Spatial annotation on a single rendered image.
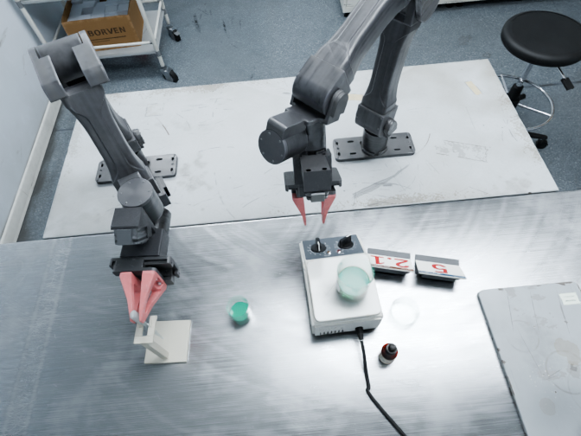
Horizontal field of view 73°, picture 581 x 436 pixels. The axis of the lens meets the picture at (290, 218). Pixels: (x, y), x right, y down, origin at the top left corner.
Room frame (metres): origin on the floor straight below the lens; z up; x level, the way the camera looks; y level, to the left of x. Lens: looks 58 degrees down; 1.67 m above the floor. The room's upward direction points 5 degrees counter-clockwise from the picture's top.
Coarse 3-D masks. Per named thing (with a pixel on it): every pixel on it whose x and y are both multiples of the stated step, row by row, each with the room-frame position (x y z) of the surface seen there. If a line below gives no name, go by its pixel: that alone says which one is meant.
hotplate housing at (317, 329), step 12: (360, 240) 0.38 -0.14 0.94; (300, 252) 0.38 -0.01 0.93; (312, 312) 0.23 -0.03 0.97; (312, 324) 0.21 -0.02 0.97; (324, 324) 0.21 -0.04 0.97; (336, 324) 0.21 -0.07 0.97; (348, 324) 0.21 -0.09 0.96; (360, 324) 0.21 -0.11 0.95; (372, 324) 0.21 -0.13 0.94; (360, 336) 0.19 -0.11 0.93
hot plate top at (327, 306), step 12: (312, 264) 0.32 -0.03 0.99; (324, 264) 0.32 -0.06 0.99; (336, 264) 0.31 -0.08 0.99; (312, 276) 0.29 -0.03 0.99; (324, 276) 0.29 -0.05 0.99; (312, 288) 0.27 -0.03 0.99; (324, 288) 0.27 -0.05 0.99; (372, 288) 0.26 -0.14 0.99; (312, 300) 0.25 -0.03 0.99; (324, 300) 0.24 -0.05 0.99; (336, 300) 0.24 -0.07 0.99; (372, 300) 0.24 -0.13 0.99; (324, 312) 0.22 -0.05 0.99; (336, 312) 0.22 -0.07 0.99; (348, 312) 0.22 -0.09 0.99; (360, 312) 0.22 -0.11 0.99; (372, 312) 0.21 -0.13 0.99
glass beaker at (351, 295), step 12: (360, 252) 0.30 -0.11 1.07; (348, 264) 0.29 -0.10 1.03; (360, 264) 0.29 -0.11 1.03; (372, 264) 0.27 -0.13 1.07; (336, 276) 0.27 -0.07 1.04; (372, 276) 0.26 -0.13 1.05; (336, 288) 0.26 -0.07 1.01; (348, 288) 0.24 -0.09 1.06; (360, 288) 0.23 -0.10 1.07; (348, 300) 0.23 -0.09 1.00; (360, 300) 0.23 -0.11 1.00
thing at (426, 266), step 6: (420, 264) 0.33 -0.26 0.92; (426, 264) 0.33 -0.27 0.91; (432, 264) 0.33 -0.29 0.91; (438, 264) 0.33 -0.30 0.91; (420, 270) 0.31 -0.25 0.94; (426, 270) 0.31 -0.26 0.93; (432, 270) 0.31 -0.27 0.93; (438, 270) 0.31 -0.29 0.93; (444, 270) 0.31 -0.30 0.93; (450, 270) 0.31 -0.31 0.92; (456, 270) 0.31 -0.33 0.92
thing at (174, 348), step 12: (156, 324) 0.25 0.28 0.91; (168, 324) 0.25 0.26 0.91; (180, 324) 0.25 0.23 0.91; (144, 336) 0.20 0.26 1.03; (156, 336) 0.23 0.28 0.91; (168, 336) 0.23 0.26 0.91; (180, 336) 0.23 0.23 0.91; (156, 348) 0.19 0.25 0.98; (168, 348) 0.21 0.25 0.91; (180, 348) 0.20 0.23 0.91; (144, 360) 0.19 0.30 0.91; (156, 360) 0.18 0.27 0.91; (168, 360) 0.18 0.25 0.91; (180, 360) 0.18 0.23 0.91
